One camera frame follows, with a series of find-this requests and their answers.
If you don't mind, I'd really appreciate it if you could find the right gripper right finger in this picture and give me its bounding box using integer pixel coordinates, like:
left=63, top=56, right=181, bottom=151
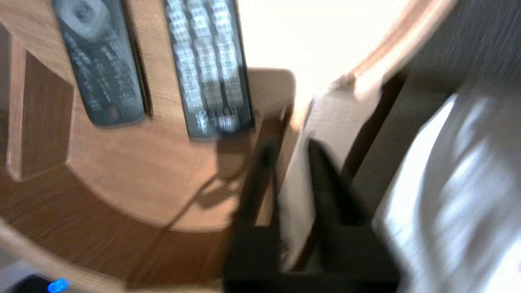
left=307, top=138, right=369, bottom=229

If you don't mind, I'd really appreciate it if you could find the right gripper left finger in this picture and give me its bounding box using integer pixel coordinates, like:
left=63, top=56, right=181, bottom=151
left=234, top=140, right=282, bottom=230

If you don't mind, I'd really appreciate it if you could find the black remote with grey buttons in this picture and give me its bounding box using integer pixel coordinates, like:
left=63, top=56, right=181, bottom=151
left=163, top=0, right=256, bottom=141

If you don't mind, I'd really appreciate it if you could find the black Philips remote control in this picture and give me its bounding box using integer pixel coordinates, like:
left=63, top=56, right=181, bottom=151
left=53, top=0, right=146, bottom=127

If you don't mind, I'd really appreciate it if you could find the grey fabric bed base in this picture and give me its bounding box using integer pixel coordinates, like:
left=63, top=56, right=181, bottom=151
left=346, top=77, right=464, bottom=220

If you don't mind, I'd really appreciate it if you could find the round wooden bedside table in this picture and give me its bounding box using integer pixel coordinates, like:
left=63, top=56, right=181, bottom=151
left=0, top=0, right=460, bottom=234

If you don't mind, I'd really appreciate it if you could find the white bed sheet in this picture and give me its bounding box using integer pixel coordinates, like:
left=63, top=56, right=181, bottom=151
left=374, top=81, right=521, bottom=293

